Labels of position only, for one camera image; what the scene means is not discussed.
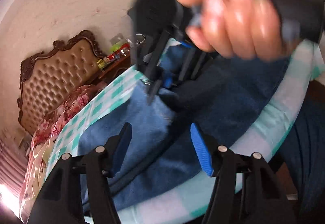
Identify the clutter of nightstand items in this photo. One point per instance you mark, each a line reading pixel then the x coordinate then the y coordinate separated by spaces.
pixel 120 49

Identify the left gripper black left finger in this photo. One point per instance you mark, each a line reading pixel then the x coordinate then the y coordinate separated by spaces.
pixel 59 200

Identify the dark wooden nightstand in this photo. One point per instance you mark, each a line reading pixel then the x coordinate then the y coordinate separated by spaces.
pixel 115 69

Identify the tufted brown leather headboard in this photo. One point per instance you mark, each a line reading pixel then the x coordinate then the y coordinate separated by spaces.
pixel 47 78

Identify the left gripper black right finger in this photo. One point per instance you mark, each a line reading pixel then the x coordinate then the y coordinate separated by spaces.
pixel 246 190

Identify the red floral bed blanket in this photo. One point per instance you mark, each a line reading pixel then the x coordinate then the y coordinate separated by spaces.
pixel 43 141

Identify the teal checkered tablecloth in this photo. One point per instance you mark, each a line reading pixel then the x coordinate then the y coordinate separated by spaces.
pixel 190 199

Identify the right hand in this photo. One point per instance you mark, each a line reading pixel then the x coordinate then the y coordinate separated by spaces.
pixel 243 28

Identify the blue denim jeans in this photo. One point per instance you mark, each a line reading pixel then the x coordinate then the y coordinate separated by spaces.
pixel 224 100

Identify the pink striped curtain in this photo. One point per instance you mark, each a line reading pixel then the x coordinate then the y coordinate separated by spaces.
pixel 13 165

